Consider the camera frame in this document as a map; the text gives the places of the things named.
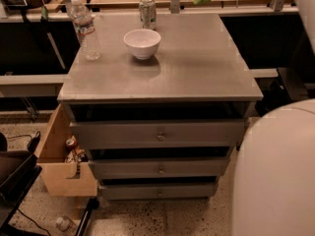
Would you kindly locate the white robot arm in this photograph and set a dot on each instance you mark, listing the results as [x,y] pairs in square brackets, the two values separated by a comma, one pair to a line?
[274,175]

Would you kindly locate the red can in drawer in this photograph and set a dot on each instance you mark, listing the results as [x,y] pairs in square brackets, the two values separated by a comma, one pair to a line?
[70,144]

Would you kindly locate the grey drawer cabinet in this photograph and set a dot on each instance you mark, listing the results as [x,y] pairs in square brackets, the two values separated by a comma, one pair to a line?
[196,75]

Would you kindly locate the top grey drawer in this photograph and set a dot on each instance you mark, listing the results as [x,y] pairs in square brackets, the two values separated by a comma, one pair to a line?
[153,134]

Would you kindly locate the grey drawer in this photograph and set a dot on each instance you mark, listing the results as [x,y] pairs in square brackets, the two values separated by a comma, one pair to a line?
[158,191]
[158,168]
[153,134]

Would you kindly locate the middle grey drawer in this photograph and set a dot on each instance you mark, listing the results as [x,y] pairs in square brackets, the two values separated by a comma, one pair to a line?
[158,168]

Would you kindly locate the white ceramic bowl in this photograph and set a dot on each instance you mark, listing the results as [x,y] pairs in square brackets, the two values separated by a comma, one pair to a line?
[142,43]

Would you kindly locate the bottom grey drawer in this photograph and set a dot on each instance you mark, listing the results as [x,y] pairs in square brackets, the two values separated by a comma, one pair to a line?
[158,191]

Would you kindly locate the open wooden side drawer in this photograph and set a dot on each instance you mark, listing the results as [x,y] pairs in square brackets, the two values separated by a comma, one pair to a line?
[61,178]

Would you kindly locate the clear plastic water bottle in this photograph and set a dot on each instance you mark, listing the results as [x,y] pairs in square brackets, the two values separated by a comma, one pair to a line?
[84,26]

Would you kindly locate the black office chair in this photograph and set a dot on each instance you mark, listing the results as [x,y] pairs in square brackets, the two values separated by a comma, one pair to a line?
[292,83]

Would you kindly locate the plastic bottle on floor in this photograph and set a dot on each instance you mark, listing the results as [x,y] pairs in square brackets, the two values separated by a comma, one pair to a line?
[64,224]

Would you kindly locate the black cart lower left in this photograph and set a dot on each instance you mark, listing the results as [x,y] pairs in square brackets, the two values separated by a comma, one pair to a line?
[18,171]

